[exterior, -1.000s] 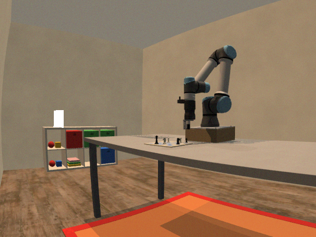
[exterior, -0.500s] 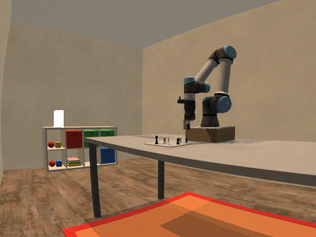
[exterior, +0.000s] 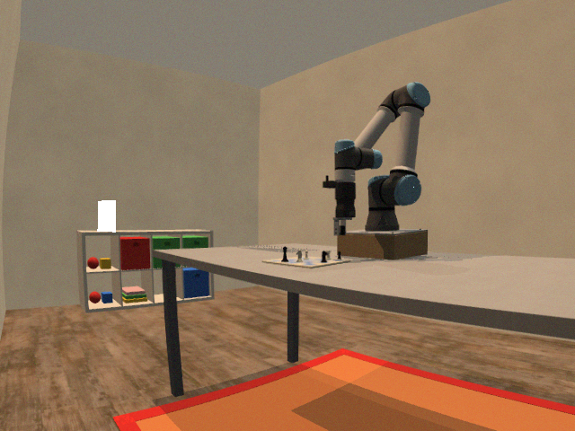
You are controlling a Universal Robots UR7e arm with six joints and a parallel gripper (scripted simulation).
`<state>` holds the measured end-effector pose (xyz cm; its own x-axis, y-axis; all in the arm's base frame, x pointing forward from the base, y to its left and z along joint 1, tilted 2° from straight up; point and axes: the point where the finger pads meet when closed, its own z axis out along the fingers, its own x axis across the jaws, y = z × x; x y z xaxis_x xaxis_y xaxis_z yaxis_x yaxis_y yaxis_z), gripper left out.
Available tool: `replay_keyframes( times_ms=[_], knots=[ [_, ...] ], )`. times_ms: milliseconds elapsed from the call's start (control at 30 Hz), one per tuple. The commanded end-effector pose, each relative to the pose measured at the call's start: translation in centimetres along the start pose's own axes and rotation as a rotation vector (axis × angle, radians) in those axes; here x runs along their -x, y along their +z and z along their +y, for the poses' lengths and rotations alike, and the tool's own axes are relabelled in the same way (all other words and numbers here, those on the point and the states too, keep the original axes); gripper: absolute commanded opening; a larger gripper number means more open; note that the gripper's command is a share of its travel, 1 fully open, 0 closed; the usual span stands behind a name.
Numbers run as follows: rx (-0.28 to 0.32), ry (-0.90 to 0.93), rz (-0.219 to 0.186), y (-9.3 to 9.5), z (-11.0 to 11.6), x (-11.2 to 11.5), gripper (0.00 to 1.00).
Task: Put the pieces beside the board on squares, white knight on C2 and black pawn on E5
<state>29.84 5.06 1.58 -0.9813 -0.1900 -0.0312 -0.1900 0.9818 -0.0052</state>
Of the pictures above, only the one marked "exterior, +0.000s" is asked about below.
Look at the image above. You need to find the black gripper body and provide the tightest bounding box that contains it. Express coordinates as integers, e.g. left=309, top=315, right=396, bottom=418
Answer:
left=323, top=169, right=356, bottom=217

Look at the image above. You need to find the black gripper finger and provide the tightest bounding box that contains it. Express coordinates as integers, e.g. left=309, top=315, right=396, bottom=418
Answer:
left=333, top=217, right=345, bottom=235
left=341, top=217, right=352, bottom=235

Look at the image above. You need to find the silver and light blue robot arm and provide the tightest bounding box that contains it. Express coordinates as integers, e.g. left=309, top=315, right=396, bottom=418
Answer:
left=334, top=82, right=430, bottom=232

